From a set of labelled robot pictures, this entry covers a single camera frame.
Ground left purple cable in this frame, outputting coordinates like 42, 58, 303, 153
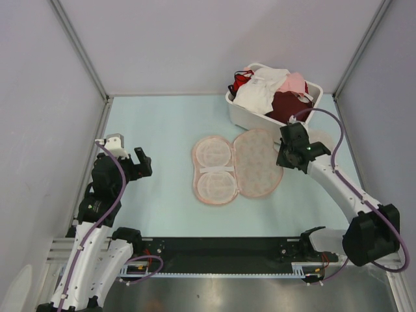
55, 138, 164, 312

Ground maroon garment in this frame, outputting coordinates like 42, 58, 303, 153
266, 92, 313, 124

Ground right vertical aluminium post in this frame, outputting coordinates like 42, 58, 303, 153
332, 0, 393, 101

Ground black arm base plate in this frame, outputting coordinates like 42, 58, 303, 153
130, 237, 339, 275

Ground round white mesh laundry bag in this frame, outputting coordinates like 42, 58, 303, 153
308, 129, 335, 152

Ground purple cable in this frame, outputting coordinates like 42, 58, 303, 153
55, 138, 164, 312
289, 108, 410, 287

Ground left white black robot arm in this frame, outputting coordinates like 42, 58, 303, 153
36, 144, 152, 311

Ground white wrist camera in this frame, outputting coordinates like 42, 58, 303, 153
287, 116, 299, 125
94, 133, 130, 159

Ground red bra black straps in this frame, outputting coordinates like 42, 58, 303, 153
227, 68, 255, 98

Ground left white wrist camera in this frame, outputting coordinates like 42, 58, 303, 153
94, 133, 130, 159

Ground vertical aluminium post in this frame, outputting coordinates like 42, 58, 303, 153
48, 0, 109, 103
332, 0, 393, 101

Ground aluminium frame rail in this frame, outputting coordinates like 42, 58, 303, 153
48, 237, 416, 312

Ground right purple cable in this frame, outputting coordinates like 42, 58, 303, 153
289, 108, 410, 287

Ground white bra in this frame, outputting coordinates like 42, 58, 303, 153
233, 67, 290, 115

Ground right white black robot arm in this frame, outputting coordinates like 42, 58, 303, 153
276, 123, 400, 267

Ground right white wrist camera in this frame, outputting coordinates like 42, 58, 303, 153
287, 116, 299, 125

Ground pink bra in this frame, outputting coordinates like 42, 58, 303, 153
278, 72, 307, 97

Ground peach floral mesh laundry bag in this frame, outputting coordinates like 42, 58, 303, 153
192, 129, 283, 205

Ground left vertical aluminium post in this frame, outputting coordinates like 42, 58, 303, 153
48, 0, 109, 103

